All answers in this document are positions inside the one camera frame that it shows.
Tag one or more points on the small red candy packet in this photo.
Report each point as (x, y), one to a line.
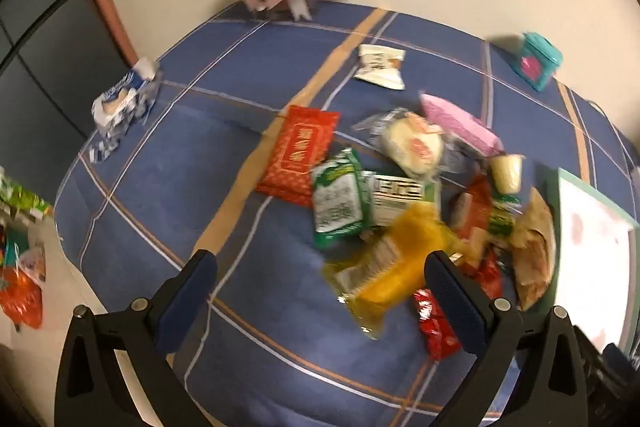
(435, 332)

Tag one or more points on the white plastic bag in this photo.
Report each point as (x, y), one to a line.
(32, 262)

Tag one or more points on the brown bread packet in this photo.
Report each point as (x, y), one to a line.
(535, 252)

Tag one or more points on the white box with green rim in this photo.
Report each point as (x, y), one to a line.
(590, 257)

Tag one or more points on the yellow transparent snack packet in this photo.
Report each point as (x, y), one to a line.
(395, 267)

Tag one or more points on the dark red packet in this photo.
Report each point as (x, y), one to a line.
(490, 277)

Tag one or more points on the pale yellow barcode packet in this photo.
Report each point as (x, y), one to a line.
(400, 197)

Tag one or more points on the blue plaid tablecloth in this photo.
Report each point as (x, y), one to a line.
(240, 72)

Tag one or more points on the red gold patterned packet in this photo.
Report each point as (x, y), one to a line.
(295, 152)

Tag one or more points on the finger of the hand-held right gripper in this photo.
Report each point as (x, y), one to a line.
(617, 382)

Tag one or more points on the clear bread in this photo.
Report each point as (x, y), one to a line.
(410, 144)

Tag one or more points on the white snack packet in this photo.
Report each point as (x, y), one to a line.
(377, 67)

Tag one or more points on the orange plastic bag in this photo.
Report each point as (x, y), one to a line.
(20, 299)

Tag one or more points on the crumpled blue white snack bag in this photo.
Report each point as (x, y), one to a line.
(125, 99)

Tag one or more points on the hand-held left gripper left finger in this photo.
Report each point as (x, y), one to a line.
(185, 302)

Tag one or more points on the pink swiss roll packet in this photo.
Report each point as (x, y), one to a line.
(460, 122)

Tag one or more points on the teal toy box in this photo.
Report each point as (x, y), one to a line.
(537, 59)

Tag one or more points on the jelly cup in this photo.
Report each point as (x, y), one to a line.
(507, 174)

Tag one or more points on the green packets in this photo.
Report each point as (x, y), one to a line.
(22, 197)

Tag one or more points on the dark grey wardrobe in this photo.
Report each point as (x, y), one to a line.
(35, 57)

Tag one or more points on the green white cracker packet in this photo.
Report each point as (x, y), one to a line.
(337, 202)

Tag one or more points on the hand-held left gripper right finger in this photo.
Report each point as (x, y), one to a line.
(455, 302)

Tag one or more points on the small green packet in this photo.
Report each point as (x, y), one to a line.
(502, 222)

